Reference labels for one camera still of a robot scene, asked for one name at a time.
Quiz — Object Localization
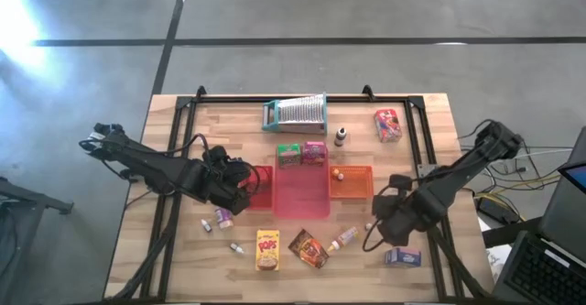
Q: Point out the black power brick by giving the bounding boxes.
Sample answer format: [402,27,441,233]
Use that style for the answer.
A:
[475,195,508,226]

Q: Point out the white cable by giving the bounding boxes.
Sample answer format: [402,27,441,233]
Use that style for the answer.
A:
[516,147,574,160]

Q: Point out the yellow cable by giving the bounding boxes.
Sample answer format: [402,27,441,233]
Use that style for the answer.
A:
[475,174,562,201]

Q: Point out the white paper sheet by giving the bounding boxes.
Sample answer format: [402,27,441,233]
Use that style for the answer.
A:
[484,244,513,284]

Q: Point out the green cereal box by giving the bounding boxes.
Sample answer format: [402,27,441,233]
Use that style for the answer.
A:
[277,143,302,169]

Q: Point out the orange plastic basket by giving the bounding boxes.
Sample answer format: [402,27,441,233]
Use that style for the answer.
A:
[327,165,374,201]

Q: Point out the dark grey laptop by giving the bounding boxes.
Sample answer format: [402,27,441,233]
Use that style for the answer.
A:
[492,125,586,305]

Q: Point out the black floor cable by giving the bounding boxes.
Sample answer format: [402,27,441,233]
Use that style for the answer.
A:
[457,133,550,194]

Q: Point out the red cereal box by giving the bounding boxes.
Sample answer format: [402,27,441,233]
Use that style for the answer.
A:
[374,107,403,143]

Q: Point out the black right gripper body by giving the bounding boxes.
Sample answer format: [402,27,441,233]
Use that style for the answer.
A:
[371,193,429,247]

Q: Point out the blue cereal box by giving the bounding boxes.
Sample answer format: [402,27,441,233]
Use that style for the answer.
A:
[384,246,422,268]

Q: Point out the red plastic basket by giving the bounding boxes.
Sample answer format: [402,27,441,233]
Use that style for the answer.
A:
[242,165,275,212]

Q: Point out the black metal bar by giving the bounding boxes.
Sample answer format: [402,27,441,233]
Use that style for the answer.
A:
[483,216,544,250]

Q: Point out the pink cereal box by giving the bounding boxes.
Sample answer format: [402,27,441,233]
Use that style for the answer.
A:
[301,140,329,167]

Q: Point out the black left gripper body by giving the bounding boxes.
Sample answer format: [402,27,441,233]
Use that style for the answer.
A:
[196,144,251,215]

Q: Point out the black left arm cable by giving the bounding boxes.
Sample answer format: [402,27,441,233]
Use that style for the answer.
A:
[167,133,262,192]

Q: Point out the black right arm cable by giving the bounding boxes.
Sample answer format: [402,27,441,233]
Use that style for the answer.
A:
[362,217,386,254]

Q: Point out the purple label spice jar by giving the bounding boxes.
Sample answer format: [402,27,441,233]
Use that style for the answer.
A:
[214,207,234,230]

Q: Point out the orange squeeze bottle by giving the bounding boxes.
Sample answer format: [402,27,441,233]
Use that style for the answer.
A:
[326,225,362,254]

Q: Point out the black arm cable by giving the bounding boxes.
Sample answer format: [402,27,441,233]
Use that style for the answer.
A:
[362,217,386,254]
[167,133,262,192]

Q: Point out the yellow Corn Pops box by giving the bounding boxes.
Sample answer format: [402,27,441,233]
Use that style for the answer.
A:
[255,229,281,272]

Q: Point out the pink translucent plastic bin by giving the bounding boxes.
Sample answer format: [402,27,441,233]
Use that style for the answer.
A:
[272,145,331,220]

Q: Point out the teal metal box grater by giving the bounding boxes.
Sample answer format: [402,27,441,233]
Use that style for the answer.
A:
[261,92,329,136]

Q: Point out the brown snack bag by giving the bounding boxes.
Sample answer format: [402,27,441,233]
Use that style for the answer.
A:
[288,228,331,269]

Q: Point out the black metal stand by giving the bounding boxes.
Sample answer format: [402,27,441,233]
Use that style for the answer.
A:
[0,176,74,305]

